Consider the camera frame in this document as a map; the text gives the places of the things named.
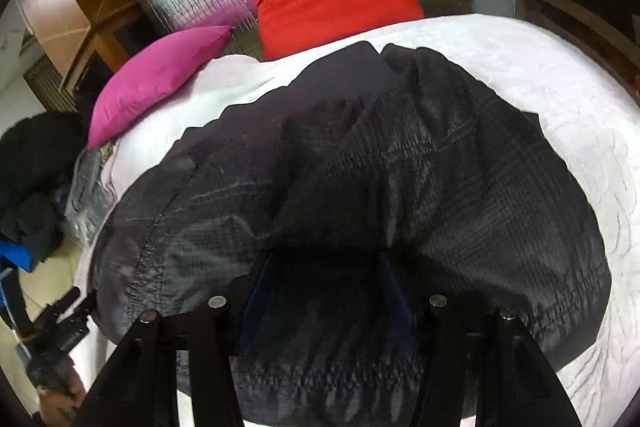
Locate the wooden slatted panel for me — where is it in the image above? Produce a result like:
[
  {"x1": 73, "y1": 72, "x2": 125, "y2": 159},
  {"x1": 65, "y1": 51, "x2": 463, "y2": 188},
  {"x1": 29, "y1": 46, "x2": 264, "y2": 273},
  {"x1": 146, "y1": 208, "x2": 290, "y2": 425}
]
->
[{"x1": 24, "y1": 56, "x2": 77, "y2": 108}]

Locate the grey zippered cloth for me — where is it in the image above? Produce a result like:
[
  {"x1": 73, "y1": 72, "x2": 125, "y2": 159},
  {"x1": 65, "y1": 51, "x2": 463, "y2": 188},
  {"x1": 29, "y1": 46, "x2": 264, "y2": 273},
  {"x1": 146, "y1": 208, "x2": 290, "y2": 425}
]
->
[{"x1": 64, "y1": 142, "x2": 122, "y2": 244}]

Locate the wooden cabinet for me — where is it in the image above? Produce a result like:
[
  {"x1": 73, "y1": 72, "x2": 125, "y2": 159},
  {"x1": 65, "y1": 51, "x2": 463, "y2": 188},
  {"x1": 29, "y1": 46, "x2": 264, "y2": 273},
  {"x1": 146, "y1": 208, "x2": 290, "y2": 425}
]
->
[{"x1": 14, "y1": 0, "x2": 153, "y2": 94}]

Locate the dark grey checked jacket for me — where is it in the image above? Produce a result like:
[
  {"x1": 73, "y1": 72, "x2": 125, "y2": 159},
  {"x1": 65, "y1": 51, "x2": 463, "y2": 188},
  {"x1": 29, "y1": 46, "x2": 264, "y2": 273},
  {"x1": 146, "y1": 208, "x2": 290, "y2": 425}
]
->
[{"x1": 90, "y1": 40, "x2": 614, "y2": 427}]

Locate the blue garment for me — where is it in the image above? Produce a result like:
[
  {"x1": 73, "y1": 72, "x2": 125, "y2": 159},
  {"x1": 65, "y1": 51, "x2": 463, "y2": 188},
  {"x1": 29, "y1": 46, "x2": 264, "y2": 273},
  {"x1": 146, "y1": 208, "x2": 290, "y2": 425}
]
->
[{"x1": 0, "y1": 241, "x2": 35, "y2": 339}]

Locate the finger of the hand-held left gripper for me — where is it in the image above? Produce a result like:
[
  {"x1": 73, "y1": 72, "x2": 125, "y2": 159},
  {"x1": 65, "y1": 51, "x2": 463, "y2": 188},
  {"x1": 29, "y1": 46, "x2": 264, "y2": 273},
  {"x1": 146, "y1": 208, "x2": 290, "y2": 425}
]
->
[{"x1": 49, "y1": 286, "x2": 97, "y2": 324}]

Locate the magenta pillow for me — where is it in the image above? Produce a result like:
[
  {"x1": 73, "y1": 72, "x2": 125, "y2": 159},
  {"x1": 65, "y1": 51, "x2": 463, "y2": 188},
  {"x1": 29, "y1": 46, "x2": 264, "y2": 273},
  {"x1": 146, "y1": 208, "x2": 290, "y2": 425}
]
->
[{"x1": 87, "y1": 25, "x2": 236, "y2": 150}]

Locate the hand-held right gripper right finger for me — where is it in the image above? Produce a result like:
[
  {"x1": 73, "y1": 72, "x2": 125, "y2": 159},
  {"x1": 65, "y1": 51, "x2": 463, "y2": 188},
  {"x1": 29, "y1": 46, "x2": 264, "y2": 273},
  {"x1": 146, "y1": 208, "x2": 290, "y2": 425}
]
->
[{"x1": 379, "y1": 254, "x2": 584, "y2": 427}]

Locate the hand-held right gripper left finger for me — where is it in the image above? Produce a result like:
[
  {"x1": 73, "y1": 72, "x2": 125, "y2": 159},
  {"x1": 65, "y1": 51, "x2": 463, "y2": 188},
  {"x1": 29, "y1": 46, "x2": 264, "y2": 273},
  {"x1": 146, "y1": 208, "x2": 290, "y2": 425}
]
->
[{"x1": 75, "y1": 251, "x2": 277, "y2": 427}]

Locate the black garment pile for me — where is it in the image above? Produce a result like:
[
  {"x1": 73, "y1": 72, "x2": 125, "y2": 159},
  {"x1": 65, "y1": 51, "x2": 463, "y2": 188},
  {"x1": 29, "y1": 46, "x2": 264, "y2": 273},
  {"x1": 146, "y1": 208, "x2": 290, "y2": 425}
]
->
[{"x1": 0, "y1": 112, "x2": 90, "y2": 264}]

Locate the white textured bed blanket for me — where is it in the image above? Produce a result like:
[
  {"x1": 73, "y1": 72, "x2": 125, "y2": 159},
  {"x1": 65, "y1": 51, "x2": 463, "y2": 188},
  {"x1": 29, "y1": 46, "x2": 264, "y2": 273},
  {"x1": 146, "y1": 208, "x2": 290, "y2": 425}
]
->
[{"x1": 75, "y1": 13, "x2": 640, "y2": 427}]

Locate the person's left hand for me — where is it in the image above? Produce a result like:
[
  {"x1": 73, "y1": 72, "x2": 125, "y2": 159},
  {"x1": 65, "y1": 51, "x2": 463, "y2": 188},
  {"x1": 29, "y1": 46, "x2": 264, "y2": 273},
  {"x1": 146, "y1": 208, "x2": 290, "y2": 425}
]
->
[{"x1": 39, "y1": 369, "x2": 90, "y2": 427}]

